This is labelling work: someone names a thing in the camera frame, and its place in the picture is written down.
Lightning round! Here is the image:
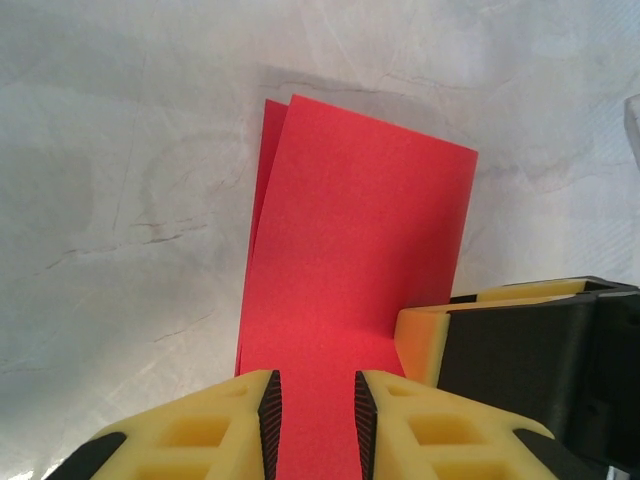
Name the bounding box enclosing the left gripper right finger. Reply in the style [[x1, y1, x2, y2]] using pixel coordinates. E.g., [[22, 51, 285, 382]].
[[352, 368, 611, 480]]

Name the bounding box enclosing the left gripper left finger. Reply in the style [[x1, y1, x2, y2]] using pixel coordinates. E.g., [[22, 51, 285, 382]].
[[42, 368, 284, 480]]

